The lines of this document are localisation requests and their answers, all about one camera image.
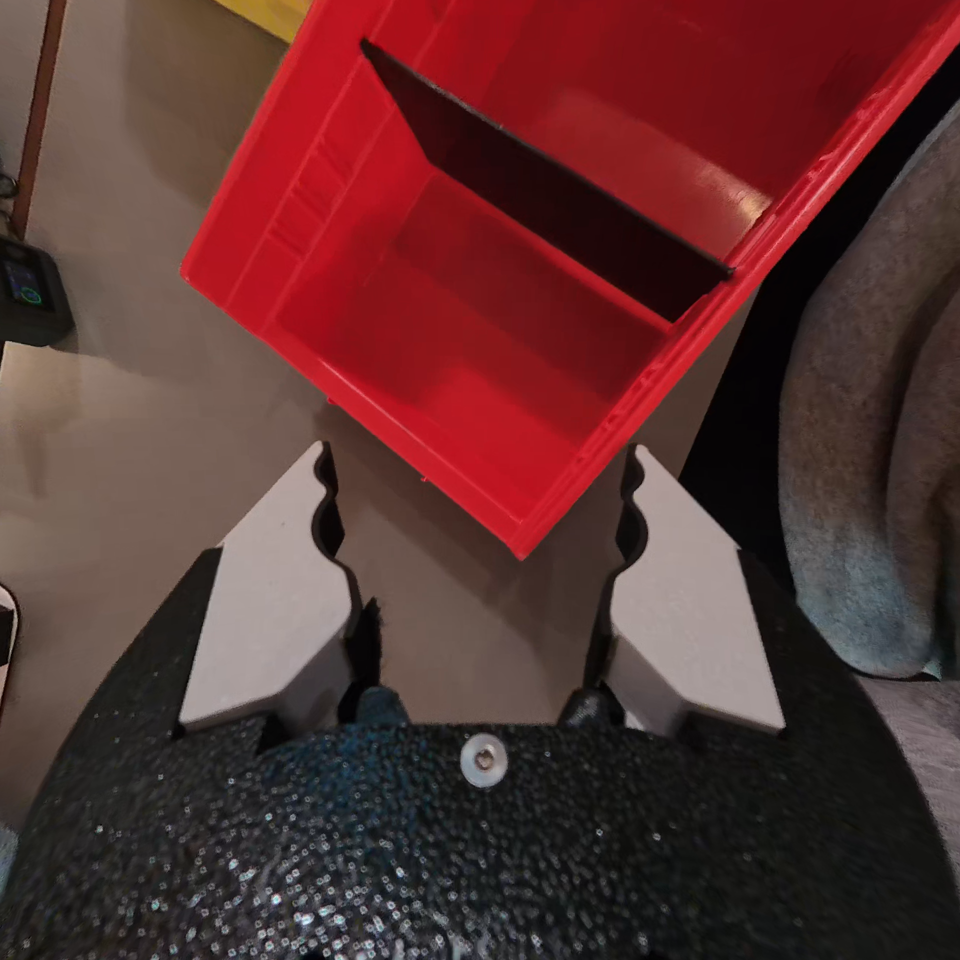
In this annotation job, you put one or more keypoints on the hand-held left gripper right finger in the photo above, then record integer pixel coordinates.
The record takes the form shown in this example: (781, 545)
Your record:
(690, 615)

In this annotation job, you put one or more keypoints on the yellow plastic bin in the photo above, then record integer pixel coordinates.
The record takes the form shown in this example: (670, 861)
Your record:
(277, 15)

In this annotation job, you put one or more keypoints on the black bin divider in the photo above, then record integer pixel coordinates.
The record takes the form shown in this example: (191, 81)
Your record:
(562, 202)

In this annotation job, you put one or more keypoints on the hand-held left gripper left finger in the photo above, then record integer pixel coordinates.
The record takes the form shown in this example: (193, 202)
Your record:
(270, 600)

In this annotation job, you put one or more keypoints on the black portable power station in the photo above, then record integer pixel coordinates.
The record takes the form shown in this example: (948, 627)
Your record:
(37, 315)

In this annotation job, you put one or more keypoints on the person's grey fleece sweater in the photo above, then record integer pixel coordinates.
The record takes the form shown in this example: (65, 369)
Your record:
(870, 412)

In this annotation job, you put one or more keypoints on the red plastic bin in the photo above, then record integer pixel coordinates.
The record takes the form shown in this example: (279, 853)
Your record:
(487, 360)

